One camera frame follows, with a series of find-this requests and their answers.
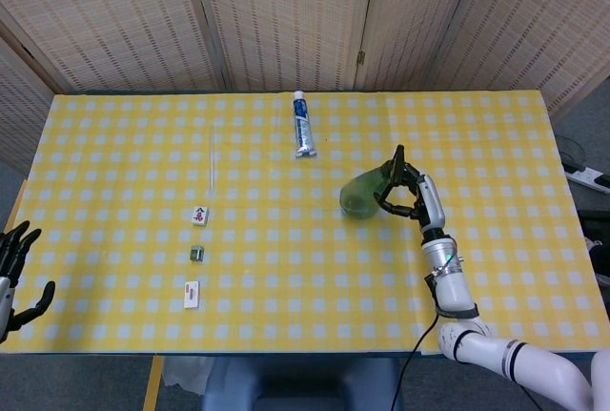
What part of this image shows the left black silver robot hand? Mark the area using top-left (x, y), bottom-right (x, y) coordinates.
top-left (0, 220), bottom-right (56, 344)

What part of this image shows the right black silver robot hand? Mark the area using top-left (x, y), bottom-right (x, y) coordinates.
top-left (374, 157), bottom-right (447, 234)

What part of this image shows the green spray bottle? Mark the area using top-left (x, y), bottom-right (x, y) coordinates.
top-left (339, 143), bottom-right (409, 221)

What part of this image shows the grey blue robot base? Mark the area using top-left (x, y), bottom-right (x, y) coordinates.
top-left (202, 357), bottom-right (406, 411)

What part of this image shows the blue white toothpaste tube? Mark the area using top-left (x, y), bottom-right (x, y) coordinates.
top-left (292, 90), bottom-right (318, 160)

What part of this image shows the yellow checked tablecloth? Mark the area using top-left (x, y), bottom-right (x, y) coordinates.
top-left (0, 90), bottom-right (610, 358)

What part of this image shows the white power strip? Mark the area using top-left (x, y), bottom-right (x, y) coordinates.
top-left (563, 162), bottom-right (610, 191)

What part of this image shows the black equipment case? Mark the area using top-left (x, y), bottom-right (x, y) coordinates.
top-left (576, 209), bottom-right (610, 288)

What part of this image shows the small white box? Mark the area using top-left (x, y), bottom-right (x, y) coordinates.
top-left (183, 279), bottom-right (201, 311)

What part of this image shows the white mahjong tile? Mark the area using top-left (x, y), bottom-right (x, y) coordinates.
top-left (190, 205), bottom-right (211, 229)

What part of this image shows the yellow table leg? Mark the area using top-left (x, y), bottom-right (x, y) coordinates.
top-left (142, 356), bottom-right (166, 411)

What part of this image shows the white plastic bag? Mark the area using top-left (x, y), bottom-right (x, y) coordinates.
top-left (163, 357), bottom-right (215, 396)

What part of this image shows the clear glass rod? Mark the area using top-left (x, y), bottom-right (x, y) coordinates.
top-left (205, 124), bottom-right (218, 198)

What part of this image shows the woven folding screen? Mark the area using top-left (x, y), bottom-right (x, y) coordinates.
top-left (0, 0), bottom-right (610, 178)

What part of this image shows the black floor cable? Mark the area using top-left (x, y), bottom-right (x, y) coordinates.
top-left (555, 135), bottom-right (590, 169)

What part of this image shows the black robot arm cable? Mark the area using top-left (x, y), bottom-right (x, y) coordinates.
top-left (390, 310), bottom-right (442, 411)

